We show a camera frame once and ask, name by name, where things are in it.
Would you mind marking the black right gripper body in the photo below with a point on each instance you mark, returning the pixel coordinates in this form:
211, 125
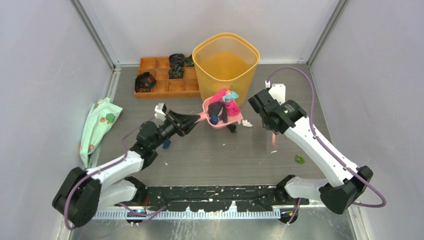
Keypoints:
265, 125

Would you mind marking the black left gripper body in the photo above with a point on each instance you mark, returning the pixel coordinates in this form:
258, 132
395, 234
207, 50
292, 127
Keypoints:
169, 129

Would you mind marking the pink hand brush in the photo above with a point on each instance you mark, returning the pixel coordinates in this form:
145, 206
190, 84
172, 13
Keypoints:
273, 140

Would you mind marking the pink plastic dustpan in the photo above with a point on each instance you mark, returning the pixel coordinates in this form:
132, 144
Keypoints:
205, 116

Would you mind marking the dark blue paper scrap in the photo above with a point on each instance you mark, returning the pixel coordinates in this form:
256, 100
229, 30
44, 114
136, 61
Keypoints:
214, 119

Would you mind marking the teal paper scrap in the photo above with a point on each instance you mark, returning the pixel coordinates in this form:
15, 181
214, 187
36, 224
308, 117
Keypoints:
229, 96

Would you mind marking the yellow mesh waste basket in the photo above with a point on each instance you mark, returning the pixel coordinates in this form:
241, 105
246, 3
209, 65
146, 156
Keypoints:
225, 61

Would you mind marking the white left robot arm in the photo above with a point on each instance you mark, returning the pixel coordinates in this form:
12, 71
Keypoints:
85, 191

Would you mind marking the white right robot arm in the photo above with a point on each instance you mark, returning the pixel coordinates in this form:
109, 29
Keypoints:
344, 181

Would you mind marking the white paper scrap right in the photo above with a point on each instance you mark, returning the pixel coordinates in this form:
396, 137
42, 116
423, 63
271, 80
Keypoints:
246, 123

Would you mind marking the green paper scrap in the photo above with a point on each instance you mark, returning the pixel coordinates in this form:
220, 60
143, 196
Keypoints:
300, 159

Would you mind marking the black green rolled sock middle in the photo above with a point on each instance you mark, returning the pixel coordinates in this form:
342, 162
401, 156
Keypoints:
176, 72

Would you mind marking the dark green rolled sock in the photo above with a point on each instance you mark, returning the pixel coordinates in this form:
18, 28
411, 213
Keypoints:
188, 61

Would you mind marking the orange compartment tray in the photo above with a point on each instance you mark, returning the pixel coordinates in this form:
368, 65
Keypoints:
166, 87

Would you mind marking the black rolled sock top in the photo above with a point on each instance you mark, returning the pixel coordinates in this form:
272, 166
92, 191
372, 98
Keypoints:
177, 59

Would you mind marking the green patterned cloth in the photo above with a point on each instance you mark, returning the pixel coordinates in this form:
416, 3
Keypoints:
100, 119

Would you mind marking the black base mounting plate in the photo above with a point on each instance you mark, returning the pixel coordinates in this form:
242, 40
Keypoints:
252, 198

